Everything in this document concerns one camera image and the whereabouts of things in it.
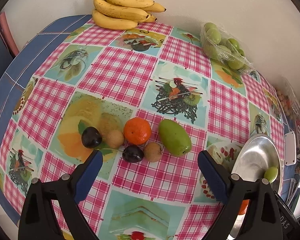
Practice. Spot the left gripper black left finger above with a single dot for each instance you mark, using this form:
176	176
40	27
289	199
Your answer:
38	219

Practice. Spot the green jujube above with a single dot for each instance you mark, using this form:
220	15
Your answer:
271	174

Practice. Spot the dark cherry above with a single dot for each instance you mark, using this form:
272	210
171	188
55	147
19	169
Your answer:
91	137
132	154

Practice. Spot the brown longan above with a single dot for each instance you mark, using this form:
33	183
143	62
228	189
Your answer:
115	139
152	152

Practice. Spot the large green jujube fruit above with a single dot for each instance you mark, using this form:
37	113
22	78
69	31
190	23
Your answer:
174	138

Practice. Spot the orange tangerine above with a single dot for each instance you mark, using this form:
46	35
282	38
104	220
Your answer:
137	131
243	207

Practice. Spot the silver metal plate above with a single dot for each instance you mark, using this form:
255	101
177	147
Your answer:
257	155

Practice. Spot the white plastic box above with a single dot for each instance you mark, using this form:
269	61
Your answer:
290	149

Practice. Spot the clear box of longans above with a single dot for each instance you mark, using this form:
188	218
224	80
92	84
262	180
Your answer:
287	98

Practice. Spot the pink checkered fruit tablecloth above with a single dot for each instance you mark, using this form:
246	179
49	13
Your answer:
156	100

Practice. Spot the plastic pack green jujubes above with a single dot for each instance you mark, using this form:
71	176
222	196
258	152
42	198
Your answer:
220	46

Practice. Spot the blue plaid undercloth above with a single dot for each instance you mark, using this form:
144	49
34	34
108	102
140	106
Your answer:
22	67

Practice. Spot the pink chair back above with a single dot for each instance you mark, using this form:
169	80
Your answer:
6	33

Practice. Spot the yellow banana bunch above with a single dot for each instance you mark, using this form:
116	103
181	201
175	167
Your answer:
124	14

